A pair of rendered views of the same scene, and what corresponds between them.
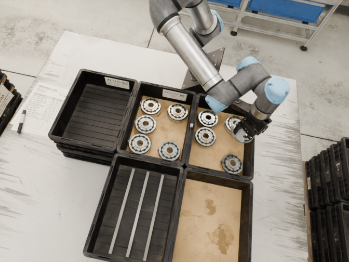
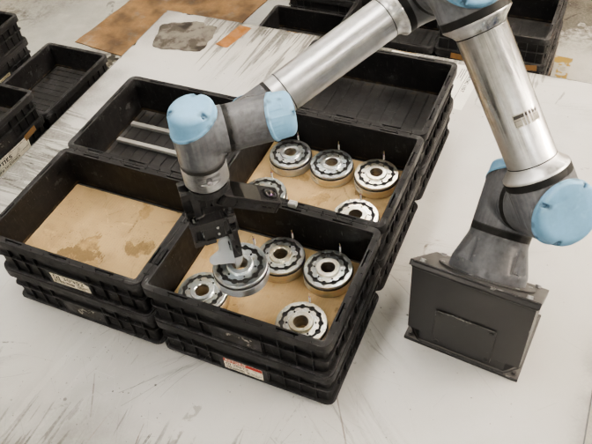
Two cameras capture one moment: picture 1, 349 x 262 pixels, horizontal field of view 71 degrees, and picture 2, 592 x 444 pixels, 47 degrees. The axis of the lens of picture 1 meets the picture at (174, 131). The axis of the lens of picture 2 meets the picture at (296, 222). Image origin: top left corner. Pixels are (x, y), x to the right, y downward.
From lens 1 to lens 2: 1.42 m
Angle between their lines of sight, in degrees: 60
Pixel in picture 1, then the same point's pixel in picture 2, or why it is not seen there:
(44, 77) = not seen: hidden behind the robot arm
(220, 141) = (270, 293)
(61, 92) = (456, 96)
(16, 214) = (241, 70)
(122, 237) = (147, 136)
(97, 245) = (150, 114)
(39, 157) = not seen: hidden behind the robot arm
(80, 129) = (343, 93)
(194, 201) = (159, 225)
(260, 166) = (209, 426)
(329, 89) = not seen: outside the picture
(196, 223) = (122, 223)
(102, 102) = (400, 117)
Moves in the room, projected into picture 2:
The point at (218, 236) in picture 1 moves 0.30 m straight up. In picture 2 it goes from (85, 250) to (38, 151)
